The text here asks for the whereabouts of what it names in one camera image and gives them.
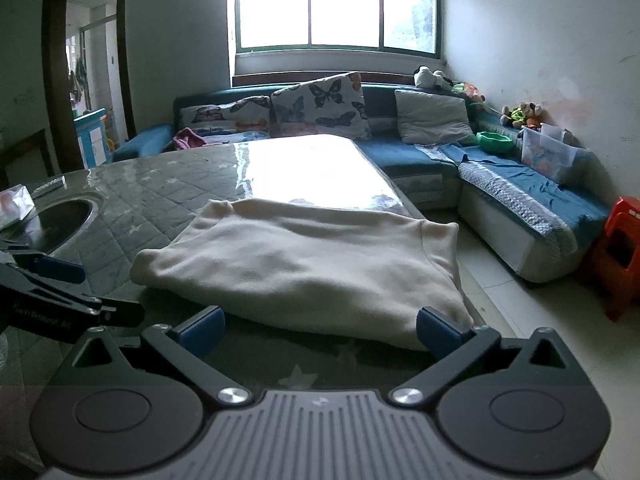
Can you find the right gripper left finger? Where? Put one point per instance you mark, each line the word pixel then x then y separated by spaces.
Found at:
pixel 183 348

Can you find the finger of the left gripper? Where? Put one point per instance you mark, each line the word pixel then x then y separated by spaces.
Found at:
pixel 103 311
pixel 36 262

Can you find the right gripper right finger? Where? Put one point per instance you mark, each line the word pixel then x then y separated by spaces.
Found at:
pixel 457 350

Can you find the cream sweater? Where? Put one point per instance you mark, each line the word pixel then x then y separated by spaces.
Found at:
pixel 354 273

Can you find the black round induction cooktop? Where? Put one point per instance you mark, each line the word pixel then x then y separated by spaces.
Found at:
pixel 50 227

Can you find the tissue pack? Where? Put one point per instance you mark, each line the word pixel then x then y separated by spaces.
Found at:
pixel 15 204

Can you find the grey remote control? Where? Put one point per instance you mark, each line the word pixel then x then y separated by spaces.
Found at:
pixel 48 187

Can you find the blue white cabinet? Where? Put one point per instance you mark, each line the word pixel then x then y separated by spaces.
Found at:
pixel 91 138

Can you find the blue sofa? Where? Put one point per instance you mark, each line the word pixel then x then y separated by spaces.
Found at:
pixel 535 226

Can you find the red plastic stool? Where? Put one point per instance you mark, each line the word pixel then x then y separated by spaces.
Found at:
pixel 616 258

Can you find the pink garment on sofa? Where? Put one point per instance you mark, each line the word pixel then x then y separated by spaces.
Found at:
pixel 186 139

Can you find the green bowl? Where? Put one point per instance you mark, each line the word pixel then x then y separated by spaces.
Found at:
pixel 494 143

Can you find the clear plastic storage box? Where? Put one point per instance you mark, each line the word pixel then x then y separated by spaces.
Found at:
pixel 545 152

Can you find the butterfly pillow lying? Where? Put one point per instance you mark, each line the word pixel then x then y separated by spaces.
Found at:
pixel 251 114

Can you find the grey cushion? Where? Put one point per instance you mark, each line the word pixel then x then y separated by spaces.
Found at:
pixel 425 118

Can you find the green yellow plush toys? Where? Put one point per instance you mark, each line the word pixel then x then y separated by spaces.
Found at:
pixel 526 114

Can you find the orange green plush toy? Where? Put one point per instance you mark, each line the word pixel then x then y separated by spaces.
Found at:
pixel 468 90

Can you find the butterfly pillow upright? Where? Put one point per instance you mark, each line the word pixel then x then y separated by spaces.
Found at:
pixel 332 105

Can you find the panda plush toy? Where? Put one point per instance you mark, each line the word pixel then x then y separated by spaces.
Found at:
pixel 425 78

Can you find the window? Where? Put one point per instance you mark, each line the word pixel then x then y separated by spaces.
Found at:
pixel 397 26

